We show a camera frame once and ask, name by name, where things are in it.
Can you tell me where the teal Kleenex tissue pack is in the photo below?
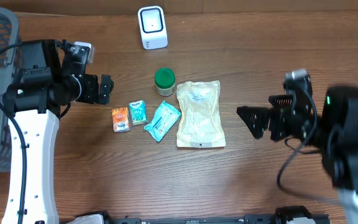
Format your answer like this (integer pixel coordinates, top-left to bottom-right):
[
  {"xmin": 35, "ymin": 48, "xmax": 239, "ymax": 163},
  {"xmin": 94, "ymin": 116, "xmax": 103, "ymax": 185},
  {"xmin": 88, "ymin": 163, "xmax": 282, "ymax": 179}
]
[{"xmin": 129, "ymin": 100, "xmax": 148, "ymax": 126}]

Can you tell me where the orange red tissue pack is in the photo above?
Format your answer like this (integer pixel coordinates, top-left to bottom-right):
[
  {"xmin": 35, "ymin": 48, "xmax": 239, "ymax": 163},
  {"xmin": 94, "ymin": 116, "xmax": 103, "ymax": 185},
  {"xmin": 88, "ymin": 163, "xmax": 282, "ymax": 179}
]
[{"xmin": 111, "ymin": 107, "xmax": 130, "ymax": 133}]

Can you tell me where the white barcode scanner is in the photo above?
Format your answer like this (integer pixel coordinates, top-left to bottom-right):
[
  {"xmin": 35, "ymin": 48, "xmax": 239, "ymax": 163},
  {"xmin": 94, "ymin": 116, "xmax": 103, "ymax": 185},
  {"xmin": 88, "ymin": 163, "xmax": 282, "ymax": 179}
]
[{"xmin": 137, "ymin": 6, "xmax": 168, "ymax": 50}]

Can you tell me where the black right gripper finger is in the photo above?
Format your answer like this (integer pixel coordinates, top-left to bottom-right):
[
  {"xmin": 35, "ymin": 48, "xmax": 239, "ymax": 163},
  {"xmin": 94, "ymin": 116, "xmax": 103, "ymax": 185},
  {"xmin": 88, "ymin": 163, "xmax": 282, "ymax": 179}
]
[
  {"xmin": 268, "ymin": 95, "xmax": 293, "ymax": 108},
  {"xmin": 237, "ymin": 106, "xmax": 270, "ymax": 139}
]

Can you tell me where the green toilet tissue wipes pack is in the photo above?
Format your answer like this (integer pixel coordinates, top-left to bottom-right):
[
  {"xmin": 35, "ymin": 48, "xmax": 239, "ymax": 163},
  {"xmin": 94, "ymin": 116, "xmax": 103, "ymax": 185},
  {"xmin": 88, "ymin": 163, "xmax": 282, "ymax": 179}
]
[{"xmin": 144, "ymin": 101, "xmax": 181, "ymax": 142}]

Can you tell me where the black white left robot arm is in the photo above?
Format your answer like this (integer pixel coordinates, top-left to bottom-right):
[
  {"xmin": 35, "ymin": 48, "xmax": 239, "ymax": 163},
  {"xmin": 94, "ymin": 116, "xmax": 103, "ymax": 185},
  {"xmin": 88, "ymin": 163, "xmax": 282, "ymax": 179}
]
[{"xmin": 2, "ymin": 40, "xmax": 114, "ymax": 223}]

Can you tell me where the beige clear plastic pouch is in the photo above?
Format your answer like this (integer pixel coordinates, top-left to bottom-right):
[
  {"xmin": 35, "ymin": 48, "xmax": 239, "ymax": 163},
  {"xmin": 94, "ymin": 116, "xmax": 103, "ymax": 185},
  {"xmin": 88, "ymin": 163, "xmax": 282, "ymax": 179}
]
[{"xmin": 177, "ymin": 80, "xmax": 226, "ymax": 148}]

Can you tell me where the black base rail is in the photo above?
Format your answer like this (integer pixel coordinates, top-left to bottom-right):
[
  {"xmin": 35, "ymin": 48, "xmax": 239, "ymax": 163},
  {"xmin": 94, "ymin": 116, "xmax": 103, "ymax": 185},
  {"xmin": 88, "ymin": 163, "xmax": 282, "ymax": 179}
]
[{"xmin": 70, "ymin": 205, "xmax": 331, "ymax": 224}]

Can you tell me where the green cap white bottle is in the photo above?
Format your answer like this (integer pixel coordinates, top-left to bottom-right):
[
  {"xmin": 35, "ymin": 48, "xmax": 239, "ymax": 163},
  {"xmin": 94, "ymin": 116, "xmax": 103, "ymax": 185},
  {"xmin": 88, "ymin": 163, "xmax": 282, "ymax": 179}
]
[{"xmin": 154, "ymin": 68, "xmax": 176, "ymax": 96}]

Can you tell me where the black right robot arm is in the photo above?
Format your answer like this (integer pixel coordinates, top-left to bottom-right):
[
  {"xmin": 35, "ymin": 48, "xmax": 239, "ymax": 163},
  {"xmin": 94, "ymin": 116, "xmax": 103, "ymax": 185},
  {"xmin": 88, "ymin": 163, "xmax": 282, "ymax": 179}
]
[{"xmin": 236, "ymin": 84, "xmax": 358, "ymax": 223}]

